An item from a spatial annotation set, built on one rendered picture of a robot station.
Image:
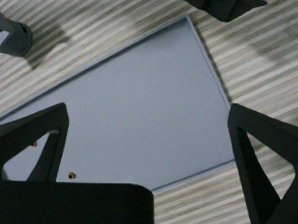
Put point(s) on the grey metal l-bracket with holes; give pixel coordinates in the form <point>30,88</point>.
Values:
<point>6,30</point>

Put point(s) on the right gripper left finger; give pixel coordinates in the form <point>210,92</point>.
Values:
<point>17,135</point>

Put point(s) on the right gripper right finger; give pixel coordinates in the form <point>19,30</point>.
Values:
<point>260,196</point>

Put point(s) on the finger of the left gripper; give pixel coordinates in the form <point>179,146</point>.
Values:
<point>228,10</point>

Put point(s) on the grey flat tray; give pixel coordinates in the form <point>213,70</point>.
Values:
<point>151,112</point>

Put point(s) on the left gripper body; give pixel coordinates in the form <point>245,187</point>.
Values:
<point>199,4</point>

